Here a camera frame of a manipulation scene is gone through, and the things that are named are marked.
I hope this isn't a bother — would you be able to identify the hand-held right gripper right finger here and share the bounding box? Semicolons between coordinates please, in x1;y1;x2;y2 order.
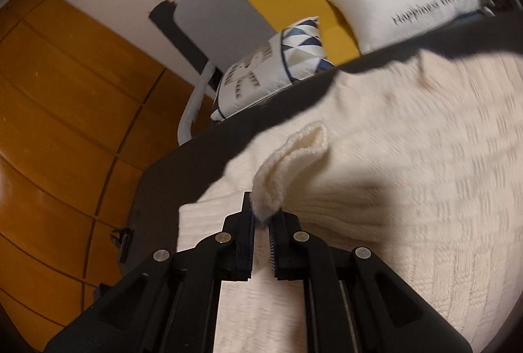
267;210;472;353

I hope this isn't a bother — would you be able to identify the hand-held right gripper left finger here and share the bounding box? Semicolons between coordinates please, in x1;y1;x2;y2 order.
44;192;256;353

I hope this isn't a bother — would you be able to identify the white knit sweater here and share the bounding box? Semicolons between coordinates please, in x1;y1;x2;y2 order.
176;48;523;353

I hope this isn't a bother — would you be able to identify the black binder clip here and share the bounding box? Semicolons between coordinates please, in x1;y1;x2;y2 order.
110;228;132;264

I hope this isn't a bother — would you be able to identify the triangle pattern pillow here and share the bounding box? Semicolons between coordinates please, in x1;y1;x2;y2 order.
210;16;338;121

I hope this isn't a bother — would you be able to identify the orange wooden wardrobe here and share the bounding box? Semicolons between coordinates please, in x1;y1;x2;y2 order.
0;0;217;337

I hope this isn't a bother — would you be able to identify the deer print white pillow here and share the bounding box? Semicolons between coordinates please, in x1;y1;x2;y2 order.
326;0;481;55

